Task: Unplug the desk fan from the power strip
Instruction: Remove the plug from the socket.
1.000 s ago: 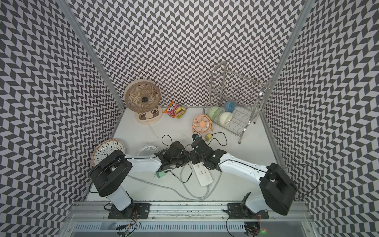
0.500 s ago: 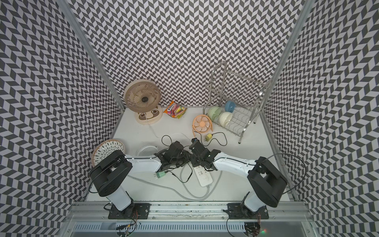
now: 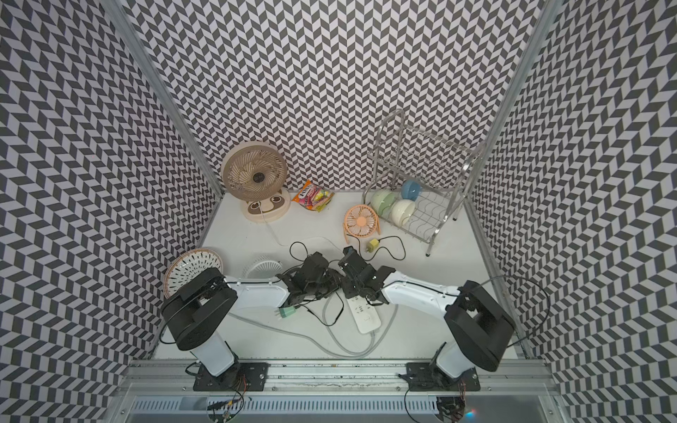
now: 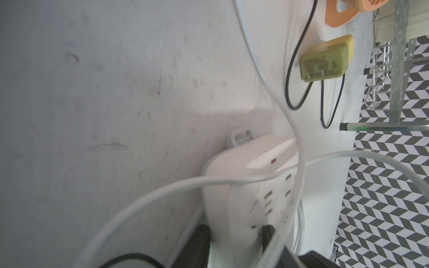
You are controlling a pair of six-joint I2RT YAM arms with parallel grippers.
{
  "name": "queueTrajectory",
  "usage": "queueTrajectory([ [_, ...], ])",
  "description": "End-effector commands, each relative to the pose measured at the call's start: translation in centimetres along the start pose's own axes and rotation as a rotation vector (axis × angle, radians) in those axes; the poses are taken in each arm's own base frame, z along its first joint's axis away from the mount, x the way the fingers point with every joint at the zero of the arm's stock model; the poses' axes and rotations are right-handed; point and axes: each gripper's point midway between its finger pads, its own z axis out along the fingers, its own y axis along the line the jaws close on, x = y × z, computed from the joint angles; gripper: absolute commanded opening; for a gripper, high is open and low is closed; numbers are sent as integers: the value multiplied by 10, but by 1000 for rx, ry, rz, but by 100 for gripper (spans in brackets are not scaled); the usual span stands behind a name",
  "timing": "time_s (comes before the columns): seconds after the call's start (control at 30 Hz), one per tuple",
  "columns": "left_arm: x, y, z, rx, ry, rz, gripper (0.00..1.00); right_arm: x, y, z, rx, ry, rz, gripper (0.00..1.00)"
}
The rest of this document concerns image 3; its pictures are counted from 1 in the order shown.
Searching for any small orange desk fan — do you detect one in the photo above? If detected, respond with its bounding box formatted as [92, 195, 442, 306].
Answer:
[343, 204, 381, 241]

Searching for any black orange fan cable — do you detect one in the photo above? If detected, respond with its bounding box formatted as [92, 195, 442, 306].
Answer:
[348, 232, 407, 264]

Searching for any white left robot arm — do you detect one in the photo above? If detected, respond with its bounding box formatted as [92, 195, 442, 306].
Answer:
[160, 252, 342, 377]

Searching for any cream ceramic bowl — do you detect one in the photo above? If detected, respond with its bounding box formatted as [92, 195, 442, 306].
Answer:
[390, 199, 416, 227]

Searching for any green plug adapter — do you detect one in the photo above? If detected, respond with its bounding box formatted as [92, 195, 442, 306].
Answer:
[276, 307, 297, 319]

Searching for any colourful snack bag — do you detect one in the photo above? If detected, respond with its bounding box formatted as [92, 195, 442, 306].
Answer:
[292, 180, 334, 213]

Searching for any beige panda desk fan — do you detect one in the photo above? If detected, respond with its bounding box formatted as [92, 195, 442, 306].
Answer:
[220, 141, 291, 223]

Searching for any white panda fan cable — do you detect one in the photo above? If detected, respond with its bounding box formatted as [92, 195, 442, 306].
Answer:
[258, 210, 345, 265]

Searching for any green ceramic bowl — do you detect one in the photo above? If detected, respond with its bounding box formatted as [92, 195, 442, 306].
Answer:
[370, 189, 398, 216]

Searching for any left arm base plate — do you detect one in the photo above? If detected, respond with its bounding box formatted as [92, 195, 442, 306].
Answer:
[193, 361, 270, 393]

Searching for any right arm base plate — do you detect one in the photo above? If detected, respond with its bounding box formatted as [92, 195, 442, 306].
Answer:
[398, 361, 481, 392]

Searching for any yellow plug adapter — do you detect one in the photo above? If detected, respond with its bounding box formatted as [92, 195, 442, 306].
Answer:
[366, 238, 380, 253]

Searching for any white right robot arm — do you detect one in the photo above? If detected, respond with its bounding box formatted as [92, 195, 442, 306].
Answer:
[338, 246, 516, 380]

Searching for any silver metal dish rack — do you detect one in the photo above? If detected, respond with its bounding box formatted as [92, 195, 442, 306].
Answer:
[361, 109, 488, 256]

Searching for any white power strip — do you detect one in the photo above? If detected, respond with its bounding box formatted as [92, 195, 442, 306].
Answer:
[347, 296, 382, 335]

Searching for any grey power strip cable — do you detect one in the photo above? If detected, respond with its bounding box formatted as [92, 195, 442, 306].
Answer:
[226, 293, 398, 360]

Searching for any small white desk fan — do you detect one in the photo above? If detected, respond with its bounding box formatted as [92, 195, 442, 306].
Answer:
[243, 257, 283, 280]

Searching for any woven patterned basket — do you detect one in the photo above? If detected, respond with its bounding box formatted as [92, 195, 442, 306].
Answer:
[163, 248, 223, 299]

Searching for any black white fan cable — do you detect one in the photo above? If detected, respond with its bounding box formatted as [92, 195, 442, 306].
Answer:
[293, 295, 346, 328]

